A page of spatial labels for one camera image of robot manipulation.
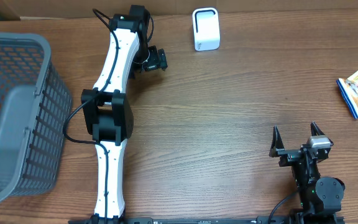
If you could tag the white barcode scanner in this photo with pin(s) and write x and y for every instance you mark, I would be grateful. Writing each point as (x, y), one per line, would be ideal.
(206, 29)

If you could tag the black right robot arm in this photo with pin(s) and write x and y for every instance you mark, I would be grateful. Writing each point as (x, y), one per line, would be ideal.
(320, 197)

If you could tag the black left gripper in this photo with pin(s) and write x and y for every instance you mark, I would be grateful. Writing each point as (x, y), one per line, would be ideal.
(158, 60)

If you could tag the grey plastic shopping basket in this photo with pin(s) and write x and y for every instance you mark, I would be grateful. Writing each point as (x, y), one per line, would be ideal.
(34, 103)

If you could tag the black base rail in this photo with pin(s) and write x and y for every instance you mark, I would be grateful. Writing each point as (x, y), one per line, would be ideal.
(144, 220)

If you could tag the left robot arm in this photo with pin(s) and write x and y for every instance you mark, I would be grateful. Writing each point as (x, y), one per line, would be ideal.
(108, 115)

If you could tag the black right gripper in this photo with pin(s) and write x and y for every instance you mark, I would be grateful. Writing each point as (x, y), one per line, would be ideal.
(288, 155)

